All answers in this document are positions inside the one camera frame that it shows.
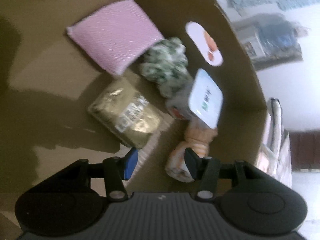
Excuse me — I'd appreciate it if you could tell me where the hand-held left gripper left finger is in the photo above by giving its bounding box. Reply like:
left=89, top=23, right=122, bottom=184
left=32, top=147, right=138, bottom=202

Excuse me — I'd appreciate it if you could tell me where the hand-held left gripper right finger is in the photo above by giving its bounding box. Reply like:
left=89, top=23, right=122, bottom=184
left=184, top=147, right=283, bottom=202

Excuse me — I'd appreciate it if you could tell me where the orange cream plush toy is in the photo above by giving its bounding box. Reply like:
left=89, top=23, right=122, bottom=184
left=165, top=125, right=218, bottom=183

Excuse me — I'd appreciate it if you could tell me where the gold foil packet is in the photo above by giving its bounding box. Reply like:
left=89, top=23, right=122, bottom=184
left=87, top=79, right=163, bottom=148

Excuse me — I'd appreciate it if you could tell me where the white blue-edged tissue pack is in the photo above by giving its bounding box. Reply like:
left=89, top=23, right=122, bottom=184
left=166, top=69, right=224, bottom=130

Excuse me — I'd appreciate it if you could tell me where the green white fluffy cloth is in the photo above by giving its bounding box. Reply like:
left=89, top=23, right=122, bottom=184
left=139, top=37, right=193, bottom=98

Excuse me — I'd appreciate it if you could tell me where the brown cardboard box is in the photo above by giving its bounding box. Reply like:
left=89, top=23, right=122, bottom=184
left=0, top=0, right=268, bottom=232

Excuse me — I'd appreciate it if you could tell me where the pink sponge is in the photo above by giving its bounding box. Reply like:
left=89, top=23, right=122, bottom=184
left=66, top=0, right=164, bottom=77

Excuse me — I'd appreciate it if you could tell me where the grey white quilt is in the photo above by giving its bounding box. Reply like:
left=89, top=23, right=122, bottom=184
left=257, top=97, right=293, bottom=188

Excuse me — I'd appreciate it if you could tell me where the brown wooden wardrobe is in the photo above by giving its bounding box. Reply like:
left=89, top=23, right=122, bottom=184
left=290, top=131, right=320, bottom=172

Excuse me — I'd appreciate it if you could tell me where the white water dispenser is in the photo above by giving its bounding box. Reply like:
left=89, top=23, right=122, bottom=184
left=235, top=22, right=265, bottom=63

